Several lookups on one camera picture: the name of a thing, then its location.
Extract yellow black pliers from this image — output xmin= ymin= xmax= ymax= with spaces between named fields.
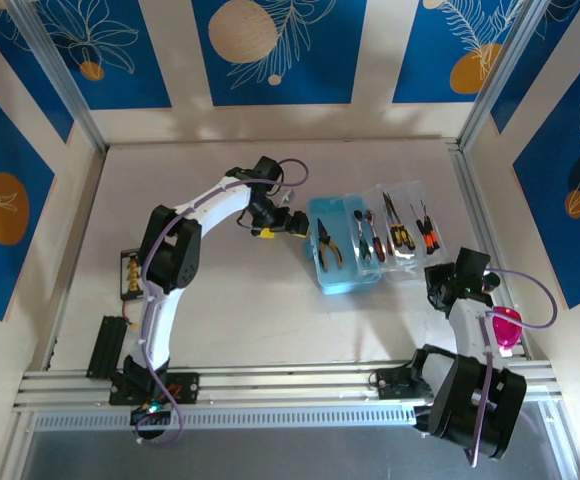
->
xmin=314 ymin=218 xmax=345 ymax=271

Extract yellow black screwdriver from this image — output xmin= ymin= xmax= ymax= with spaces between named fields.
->
xmin=387 ymin=192 xmax=410 ymax=249
xmin=382 ymin=191 xmax=402 ymax=247
xmin=392 ymin=194 xmax=417 ymax=250

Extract chrome ratchet green black handle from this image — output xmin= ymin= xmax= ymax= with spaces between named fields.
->
xmin=353 ymin=209 xmax=375 ymax=262

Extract blue tool box clear lid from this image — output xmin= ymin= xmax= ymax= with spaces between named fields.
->
xmin=301 ymin=179 xmax=445 ymax=297

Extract ratchet driver red black handle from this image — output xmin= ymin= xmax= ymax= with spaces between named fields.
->
xmin=366 ymin=209 xmax=388 ymax=263

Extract pink translucent plastic object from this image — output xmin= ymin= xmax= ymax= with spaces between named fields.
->
xmin=491 ymin=306 xmax=524 ymax=352

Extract black tray yellow bits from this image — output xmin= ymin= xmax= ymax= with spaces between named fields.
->
xmin=118 ymin=248 xmax=145 ymax=302

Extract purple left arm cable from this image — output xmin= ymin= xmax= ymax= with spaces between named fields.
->
xmin=122 ymin=158 xmax=312 ymax=448

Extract aluminium back rail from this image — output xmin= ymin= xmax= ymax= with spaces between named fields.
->
xmin=103 ymin=135 xmax=460 ymax=150

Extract aluminium front rail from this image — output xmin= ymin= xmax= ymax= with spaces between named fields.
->
xmin=12 ymin=359 xmax=564 ymax=416

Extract red wire yellow connector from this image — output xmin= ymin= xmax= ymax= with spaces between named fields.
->
xmin=121 ymin=298 xmax=141 ymax=333

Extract aluminium frame post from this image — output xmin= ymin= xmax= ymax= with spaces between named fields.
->
xmin=455 ymin=0 xmax=546 ymax=154
xmin=8 ymin=0 xmax=110 ymax=154

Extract slotted grey cable duct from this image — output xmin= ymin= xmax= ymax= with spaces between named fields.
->
xmin=33 ymin=407 xmax=419 ymax=432

